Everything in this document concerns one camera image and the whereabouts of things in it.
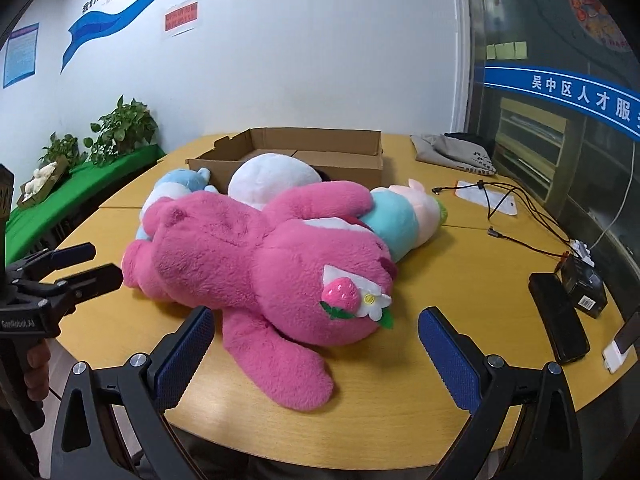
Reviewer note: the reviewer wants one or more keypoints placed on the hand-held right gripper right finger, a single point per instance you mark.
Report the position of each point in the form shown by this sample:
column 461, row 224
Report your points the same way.
column 445, row 360

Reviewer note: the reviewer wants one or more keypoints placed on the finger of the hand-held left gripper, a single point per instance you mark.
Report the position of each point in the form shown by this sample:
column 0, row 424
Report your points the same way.
column 100, row 277
column 72, row 254

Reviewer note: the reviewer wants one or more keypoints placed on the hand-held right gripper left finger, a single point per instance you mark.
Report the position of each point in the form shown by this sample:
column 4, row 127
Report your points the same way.
column 187, row 350

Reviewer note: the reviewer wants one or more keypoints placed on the pink plush bear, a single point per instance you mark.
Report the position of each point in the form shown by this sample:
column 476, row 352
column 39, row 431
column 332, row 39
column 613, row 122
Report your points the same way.
column 250, row 270

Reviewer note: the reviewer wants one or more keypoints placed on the light blue plush toy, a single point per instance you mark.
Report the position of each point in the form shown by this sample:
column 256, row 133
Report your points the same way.
column 175, row 185

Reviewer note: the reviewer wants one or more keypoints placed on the teal and pink plush doll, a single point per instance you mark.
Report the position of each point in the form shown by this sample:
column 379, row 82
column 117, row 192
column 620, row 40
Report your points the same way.
column 395, row 215

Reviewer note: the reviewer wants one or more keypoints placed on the clear phone case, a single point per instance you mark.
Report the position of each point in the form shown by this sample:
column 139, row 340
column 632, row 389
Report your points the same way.
column 492, row 200

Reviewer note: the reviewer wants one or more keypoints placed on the white round plush toy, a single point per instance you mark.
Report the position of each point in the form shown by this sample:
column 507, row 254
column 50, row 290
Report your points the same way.
column 270, row 175

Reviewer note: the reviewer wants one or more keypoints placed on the brown cardboard box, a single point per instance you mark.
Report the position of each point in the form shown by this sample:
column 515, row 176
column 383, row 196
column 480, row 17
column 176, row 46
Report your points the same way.
column 350, row 170

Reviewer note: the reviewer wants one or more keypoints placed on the person's left hand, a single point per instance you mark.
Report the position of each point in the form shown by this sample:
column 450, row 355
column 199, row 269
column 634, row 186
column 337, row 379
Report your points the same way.
column 39, row 370

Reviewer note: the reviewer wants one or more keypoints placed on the green cloth covered shelf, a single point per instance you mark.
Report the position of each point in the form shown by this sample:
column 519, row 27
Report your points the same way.
column 60, row 210

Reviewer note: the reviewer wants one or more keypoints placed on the small white plush toy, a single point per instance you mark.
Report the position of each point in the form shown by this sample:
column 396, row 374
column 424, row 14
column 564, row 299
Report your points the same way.
column 40, row 177

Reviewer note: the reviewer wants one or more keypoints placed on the small green potted plant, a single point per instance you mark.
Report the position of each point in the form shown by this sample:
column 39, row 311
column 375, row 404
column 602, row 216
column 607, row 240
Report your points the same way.
column 62, row 150

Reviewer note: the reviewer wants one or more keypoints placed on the black power bank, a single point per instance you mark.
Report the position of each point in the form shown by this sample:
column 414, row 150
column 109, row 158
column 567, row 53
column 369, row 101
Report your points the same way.
column 557, row 320

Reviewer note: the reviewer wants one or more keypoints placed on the large green potted plant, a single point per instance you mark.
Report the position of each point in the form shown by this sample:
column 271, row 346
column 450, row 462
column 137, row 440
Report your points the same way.
column 122, row 130

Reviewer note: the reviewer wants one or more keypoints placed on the small black box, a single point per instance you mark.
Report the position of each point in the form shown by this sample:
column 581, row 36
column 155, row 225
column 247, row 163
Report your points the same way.
column 582, row 285

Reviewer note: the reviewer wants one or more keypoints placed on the white charger block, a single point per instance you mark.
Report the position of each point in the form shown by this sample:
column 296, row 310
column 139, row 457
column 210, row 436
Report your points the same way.
column 614, row 359

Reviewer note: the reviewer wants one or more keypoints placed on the white charger plug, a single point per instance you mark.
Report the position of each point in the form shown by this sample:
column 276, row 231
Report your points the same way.
column 582, row 251

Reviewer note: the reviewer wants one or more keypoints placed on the smartphone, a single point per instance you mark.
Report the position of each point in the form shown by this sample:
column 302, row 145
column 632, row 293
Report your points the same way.
column 629, row 337

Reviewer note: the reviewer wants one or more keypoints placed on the grey cloth bag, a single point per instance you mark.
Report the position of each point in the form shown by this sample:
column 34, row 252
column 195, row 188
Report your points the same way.
column 450, row 155

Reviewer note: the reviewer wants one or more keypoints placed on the wooden shelf behind glass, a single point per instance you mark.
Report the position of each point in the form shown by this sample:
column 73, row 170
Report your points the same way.
column 532, row 135

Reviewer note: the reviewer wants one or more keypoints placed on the blue glass banner strip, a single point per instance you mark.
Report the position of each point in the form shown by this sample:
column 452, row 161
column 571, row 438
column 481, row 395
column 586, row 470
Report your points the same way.
column 560, row 92

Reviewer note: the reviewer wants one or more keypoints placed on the yellow sticky note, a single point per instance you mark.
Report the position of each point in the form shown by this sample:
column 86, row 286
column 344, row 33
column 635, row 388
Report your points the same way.
column 521, row 49
column 490, row 51
column 505, row 50

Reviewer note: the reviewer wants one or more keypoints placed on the red round window decal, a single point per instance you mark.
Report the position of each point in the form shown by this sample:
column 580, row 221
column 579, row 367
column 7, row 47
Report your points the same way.
column 600, row 20

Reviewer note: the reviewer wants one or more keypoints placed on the blue framed wall poster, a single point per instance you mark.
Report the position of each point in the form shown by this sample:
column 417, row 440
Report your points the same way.
column 21, row 55

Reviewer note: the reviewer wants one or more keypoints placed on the blue wave wall decal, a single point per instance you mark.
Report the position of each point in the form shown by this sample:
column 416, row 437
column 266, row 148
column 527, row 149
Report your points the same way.
column 100, row 27

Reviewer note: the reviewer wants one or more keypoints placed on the red and white wall notice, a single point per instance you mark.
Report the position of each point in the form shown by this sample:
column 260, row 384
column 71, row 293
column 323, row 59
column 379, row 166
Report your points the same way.
column 181, row 19

